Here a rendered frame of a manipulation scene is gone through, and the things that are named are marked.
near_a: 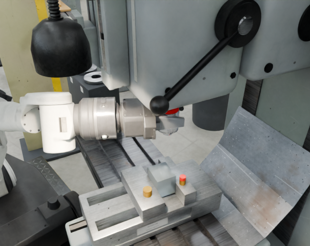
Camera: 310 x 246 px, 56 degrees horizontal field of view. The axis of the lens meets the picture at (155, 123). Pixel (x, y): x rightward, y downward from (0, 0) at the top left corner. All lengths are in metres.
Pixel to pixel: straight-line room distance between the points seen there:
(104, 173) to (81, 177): 1.38
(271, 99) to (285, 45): 0.36
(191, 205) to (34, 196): 0.87
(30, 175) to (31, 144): 1.07
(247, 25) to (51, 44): 0.28
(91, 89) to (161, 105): 0.64
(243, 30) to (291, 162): 0.51
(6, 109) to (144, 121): 0.33
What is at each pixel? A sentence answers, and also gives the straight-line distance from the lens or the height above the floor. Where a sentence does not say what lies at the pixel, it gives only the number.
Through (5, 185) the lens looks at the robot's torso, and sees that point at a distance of 1.37.
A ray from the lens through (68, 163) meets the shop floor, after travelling 2.48.
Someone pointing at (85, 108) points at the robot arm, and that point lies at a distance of 0.59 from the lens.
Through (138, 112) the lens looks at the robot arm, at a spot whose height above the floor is 1.27.
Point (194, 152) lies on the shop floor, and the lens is 2.51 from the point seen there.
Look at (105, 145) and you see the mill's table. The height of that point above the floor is 0.93.
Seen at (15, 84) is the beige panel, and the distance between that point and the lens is 2.37.
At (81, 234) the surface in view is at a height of 0.85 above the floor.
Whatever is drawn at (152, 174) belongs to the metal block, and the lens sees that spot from 0.74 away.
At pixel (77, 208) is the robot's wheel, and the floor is 0.58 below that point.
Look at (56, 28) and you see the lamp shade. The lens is 0.37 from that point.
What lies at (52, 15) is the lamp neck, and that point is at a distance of 0.38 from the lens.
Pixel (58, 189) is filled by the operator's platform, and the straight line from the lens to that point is 1.70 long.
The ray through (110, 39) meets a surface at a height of 1.43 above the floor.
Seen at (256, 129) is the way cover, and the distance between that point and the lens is 0.96.
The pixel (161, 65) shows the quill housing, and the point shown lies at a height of 1.40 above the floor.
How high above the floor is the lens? 1.57
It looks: 33 degrees down
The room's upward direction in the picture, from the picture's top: straight up
